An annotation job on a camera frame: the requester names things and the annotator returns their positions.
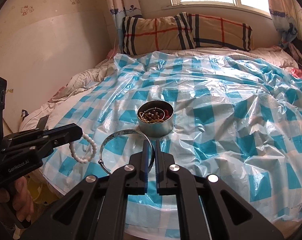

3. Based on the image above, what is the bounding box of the gold chain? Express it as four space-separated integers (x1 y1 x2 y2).
139 112 166 125

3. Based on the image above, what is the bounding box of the blue checkered plastic sheet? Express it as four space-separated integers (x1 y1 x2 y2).
41 50 302 233

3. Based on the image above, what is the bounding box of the pile of dark clothes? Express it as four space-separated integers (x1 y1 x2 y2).
287 37 302 73

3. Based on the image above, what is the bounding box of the wide silver bangle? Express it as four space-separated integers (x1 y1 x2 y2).
98 129 156 174

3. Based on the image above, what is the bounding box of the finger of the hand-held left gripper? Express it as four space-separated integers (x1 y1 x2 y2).
1 123 83 159

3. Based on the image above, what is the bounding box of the black strap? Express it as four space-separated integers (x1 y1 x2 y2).
37 116 49 130

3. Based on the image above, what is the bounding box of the white bead bracelet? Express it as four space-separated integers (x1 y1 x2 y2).
68 133 95 164

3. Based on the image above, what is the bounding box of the thin silver wire bangle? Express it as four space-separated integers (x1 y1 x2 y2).
146 107 167 121

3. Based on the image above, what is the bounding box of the brown bead bracelet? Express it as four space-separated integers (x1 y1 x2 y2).
141 111 164 122

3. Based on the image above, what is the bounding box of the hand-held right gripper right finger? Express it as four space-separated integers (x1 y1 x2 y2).
155 140 284 240

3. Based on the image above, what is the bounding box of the round metal tin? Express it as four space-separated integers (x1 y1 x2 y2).
137 101 175 138

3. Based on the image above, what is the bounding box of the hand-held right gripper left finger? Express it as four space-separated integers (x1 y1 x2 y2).
18 140 149 240

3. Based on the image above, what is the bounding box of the plaid pillow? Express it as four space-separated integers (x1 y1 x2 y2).
186 14 254 52
121 12 197 56

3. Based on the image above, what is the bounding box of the pink curtain with blue print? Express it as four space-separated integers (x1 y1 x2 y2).
103 0 144 22
265 0 302 48

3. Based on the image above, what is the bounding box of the person's left hand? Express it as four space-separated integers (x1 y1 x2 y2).
0 176 34 222

